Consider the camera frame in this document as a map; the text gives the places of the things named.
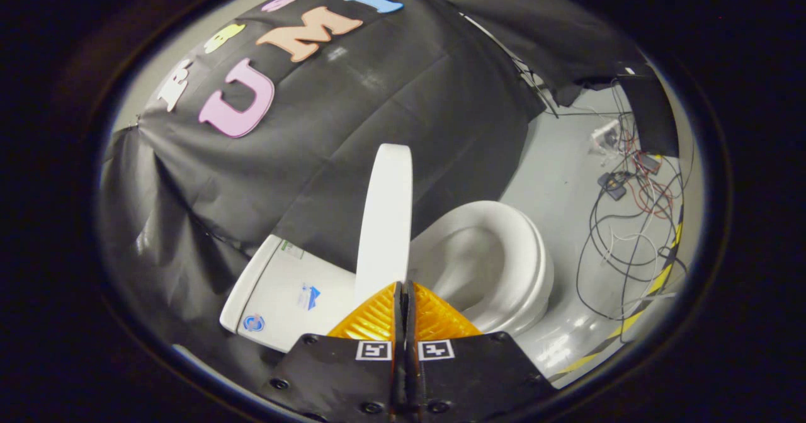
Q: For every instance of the white toilet lid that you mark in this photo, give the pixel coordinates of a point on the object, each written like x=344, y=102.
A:
x=385, y=221

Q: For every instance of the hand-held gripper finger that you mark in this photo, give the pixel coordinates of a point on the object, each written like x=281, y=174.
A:
x=410, y=372
x=398, y=372

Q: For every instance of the white toilet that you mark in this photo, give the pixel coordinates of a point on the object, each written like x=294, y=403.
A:
x=504, y=265

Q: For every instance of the yellow black hazard tape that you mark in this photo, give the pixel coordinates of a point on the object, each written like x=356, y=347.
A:
x=658, y=281

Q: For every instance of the black power adapter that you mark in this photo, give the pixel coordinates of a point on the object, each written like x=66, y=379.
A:
x=612, y=185

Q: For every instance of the black backdrop cloth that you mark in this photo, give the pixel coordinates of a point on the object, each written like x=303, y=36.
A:
x=352, y=127

